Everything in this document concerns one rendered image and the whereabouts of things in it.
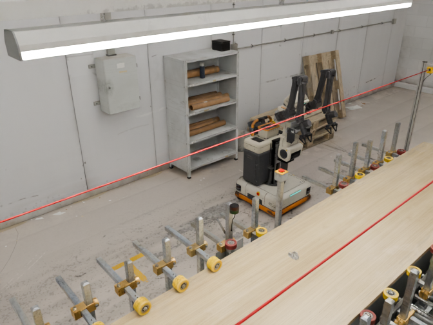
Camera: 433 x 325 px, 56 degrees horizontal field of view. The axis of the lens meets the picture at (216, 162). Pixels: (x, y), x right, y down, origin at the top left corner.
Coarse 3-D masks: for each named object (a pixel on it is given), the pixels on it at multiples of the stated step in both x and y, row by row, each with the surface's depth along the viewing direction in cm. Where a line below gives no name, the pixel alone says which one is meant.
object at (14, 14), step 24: (0, 0) 115; (24, 0) 114; (48, 0) 118; (72, 0) 123; (96, 0) 128; (120, 0) 133; (144, 0) 138; (168, 0) 144; (192, 0) 151; (216, 0) 159; (240, 0) 167
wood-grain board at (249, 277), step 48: (432, 144) 412; (336, 192) 327; (384, 192) 326; (432, 192) 326; (288, 240) 270; (336, 240) 270; (384, 240) 270; (432, 240) 269; (192, 288) 230; (240, 288) 230; (336, 288) 230; (384, 288) 229
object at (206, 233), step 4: (192, 224) 296; (204, 228) 290; (204, 232) 286; (208, 232) 285; (208, 236) 284; (212, 236) 281; (212, 240) 281; (216, 240) 277; (220, 240) 277; (232, 252) 269
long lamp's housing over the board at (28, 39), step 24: (336, 0) 210; (360, 0) 221; (384, 0) 236; (408, 0) 253; (72, 24) 129; (96, 24) 130; (120, 24) 135; (144, 24) 140; (168, 24) 146; (192, 24) 152; (216, 24) 159; (240, 24) 168; (24, 48) 116; (48, 48) 121
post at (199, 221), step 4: (196, 220) 248; (200, 220) 247; (196, 224) 250; (200, 224) 249; (196, 228) 251; (200, 228) 250; (196, 232) 253; (200, 232) 251; (196, 236) 254; (200, 236) 252; (196, 240) 256; (200, 240) 253; (200, 244) 255; (200, 260) 260; (200, 264) 261; (200, 268) 262
